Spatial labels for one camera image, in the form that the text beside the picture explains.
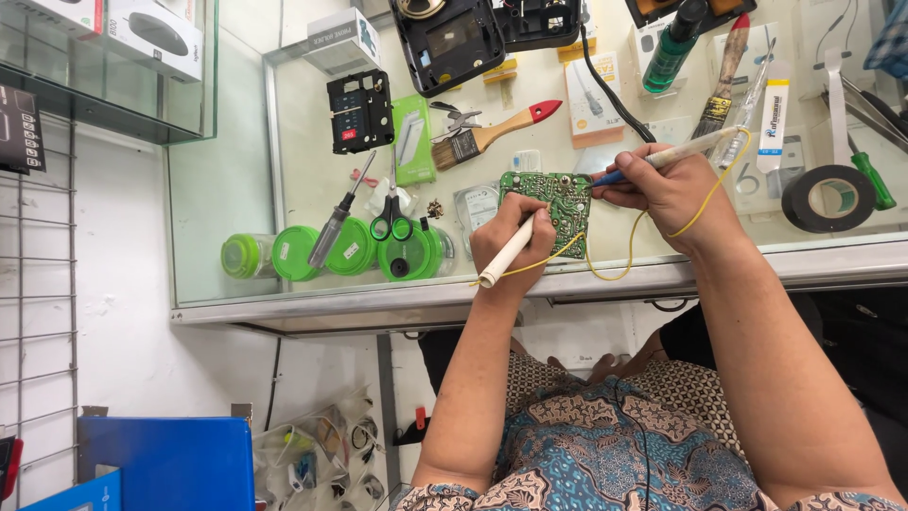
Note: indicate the person's right hand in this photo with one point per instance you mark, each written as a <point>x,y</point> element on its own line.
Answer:
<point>681,202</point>

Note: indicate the person's left hand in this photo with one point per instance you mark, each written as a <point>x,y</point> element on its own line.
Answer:
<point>507,238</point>

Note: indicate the white blue-tipped test probe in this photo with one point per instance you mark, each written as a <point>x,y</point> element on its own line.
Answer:
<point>692,149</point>

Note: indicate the clear plastic packet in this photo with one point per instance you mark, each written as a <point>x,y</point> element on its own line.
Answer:
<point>477,209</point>

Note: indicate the green circuit board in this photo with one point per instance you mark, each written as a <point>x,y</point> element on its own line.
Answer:
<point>567,206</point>

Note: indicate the pile of brass screws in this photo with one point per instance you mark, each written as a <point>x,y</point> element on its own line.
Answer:
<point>434,208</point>

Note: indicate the small white packet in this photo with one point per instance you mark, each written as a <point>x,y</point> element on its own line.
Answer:
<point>526,160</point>

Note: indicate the green jar with black knob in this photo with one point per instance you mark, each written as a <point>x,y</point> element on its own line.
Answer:
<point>411,259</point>

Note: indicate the red-tipped wooden paintbrush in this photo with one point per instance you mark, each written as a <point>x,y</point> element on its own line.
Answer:
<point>496,131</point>

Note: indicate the black electrical tape roll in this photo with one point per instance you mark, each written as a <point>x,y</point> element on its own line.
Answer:
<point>798,202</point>

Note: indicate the clear plastic pen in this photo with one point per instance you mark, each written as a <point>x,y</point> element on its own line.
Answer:
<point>748,103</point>

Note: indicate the small metal pliers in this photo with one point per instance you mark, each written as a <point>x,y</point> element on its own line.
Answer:
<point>455,122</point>

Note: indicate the white tube with blue label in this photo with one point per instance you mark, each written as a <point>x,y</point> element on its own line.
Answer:
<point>773,113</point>

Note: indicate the dark-bristled wooden paintbrush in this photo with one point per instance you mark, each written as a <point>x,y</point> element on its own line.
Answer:
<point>723,74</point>

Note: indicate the green product box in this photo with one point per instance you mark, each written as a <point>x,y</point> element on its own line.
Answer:
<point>413,138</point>

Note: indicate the green bottle with black cap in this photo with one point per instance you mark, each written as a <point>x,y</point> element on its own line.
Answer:
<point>670,53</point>

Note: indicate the yellow box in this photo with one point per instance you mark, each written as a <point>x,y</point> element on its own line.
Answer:
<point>500,69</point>

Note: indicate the black electronic module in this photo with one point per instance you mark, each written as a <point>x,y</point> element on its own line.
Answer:
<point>360,110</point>

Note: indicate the black orange device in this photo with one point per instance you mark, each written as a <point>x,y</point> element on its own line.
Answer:
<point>730,11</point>

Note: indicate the large black device housing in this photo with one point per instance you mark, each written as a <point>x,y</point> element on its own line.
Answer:
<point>454,42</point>

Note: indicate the small black device housing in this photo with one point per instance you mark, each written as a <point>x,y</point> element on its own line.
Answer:
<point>535,25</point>

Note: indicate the patterned batik shirt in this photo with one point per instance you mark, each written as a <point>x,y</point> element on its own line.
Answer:
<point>610,454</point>

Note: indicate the white cardboard box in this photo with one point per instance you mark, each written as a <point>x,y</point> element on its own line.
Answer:
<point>344,42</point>

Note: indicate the light green lidded jar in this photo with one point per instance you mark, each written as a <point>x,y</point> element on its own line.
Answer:
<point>245,255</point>

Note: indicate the plaid cloth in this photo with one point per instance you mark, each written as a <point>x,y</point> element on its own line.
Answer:
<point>888,35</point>

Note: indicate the blue box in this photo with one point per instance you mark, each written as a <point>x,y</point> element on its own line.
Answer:
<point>167,461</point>

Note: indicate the glass shelf with boxes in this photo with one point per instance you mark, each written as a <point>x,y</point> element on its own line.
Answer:
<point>106,64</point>

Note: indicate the black printed card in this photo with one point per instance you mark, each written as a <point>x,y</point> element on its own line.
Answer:
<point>20,128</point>

